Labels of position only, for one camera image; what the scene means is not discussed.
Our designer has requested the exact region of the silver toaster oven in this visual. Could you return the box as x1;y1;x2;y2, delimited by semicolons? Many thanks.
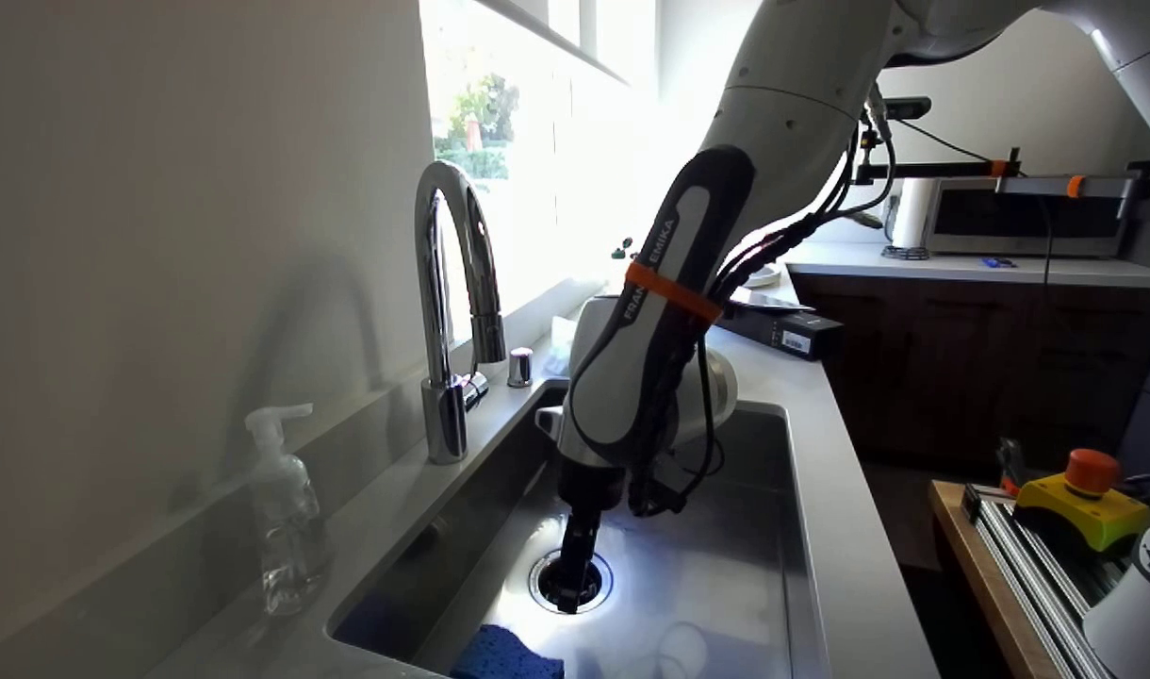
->
925;175;1134;262

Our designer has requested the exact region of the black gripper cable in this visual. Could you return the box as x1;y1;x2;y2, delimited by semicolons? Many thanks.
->
625;313;733;519

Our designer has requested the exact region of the blue sponge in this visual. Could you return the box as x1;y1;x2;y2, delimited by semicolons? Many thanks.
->
446;624;566;679

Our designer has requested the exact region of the stainless steel sink basin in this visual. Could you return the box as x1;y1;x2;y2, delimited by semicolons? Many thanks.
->
324;381;842;679

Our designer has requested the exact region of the black box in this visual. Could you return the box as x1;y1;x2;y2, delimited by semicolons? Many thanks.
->
719;299;847;367

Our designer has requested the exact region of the dark wood cabinet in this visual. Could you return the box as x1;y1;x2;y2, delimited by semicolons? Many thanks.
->
792;267;1150;475

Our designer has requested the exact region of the round sink drain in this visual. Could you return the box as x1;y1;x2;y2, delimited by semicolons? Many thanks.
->
529;543;617;618

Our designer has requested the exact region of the white window frame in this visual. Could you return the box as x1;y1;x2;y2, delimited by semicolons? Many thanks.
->
417;0;664;333

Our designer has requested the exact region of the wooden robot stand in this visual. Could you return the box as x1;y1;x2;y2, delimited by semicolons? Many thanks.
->
926;475;1150;679

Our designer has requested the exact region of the chrome gooseneck faucet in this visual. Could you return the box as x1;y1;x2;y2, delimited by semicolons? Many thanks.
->
412;159;513;467

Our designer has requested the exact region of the white paper towel roll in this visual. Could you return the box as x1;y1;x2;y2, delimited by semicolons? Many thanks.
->
886;175;935;258

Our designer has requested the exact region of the black bar with orange clamps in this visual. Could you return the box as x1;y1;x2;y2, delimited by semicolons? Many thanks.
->
847;150;1150;195

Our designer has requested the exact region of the yellow emergency stop button box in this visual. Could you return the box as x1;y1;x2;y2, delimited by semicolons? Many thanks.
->
1011;445;1150;556

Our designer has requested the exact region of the clear soap pump bottle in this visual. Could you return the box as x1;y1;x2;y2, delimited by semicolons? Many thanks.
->
240;400;328;624

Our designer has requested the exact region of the green hedge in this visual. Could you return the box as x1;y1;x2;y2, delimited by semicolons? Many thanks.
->
433;71;519;182

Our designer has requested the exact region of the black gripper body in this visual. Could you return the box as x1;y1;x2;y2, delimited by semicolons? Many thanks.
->
553;457;630;567

